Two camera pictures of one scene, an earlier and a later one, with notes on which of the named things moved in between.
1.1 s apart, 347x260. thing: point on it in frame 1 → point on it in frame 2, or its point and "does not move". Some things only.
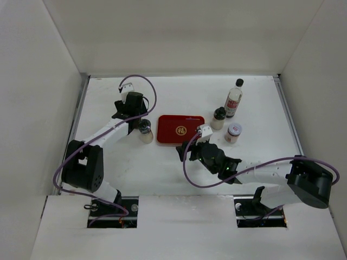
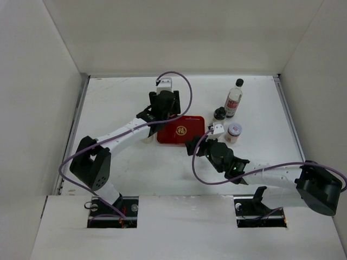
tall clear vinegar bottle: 233,98 does not move
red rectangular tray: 178,129 does not move
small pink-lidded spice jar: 234,130 does not move
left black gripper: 120,105 → 174,109
